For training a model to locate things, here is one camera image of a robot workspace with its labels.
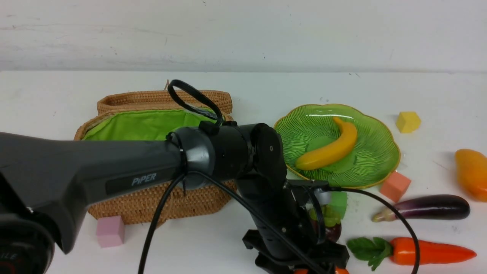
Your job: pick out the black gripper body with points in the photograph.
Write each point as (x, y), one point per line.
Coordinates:
(285, 238)

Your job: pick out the dark purple mangosteen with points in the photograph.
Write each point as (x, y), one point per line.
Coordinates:
(332, 221)

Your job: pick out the orange persimmon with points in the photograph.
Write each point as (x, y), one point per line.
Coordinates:
(307, 271)

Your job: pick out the yellow banana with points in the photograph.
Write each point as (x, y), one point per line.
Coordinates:
(332, 152)

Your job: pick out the orange yellow mango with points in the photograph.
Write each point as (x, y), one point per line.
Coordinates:
(471, 173)

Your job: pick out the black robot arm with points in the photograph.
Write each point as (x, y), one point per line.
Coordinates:
(48, 185)

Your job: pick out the green foam cube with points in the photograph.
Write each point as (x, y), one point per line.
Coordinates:
(338, 203)

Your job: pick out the green glass plate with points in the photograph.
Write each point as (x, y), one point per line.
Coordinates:
(375, 156)

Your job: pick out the orange foam cube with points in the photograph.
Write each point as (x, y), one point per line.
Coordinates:
(395, 186)

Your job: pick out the orange carrot with leaves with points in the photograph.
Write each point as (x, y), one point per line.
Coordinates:
(401, 251)

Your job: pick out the woven wicker basket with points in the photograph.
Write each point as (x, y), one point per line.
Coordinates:
(140, 206)

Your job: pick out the yellow foam cube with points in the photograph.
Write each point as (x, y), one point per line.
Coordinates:
(407, 122)

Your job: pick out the purple eggplant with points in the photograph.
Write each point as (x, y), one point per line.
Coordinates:
(434, 207)

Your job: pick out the woven wicker basket lid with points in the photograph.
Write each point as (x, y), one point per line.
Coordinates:
(159, 99)

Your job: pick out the pink foam cube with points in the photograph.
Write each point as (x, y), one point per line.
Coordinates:
(110, 231)

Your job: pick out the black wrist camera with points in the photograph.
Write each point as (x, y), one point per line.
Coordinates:
(307, 191)

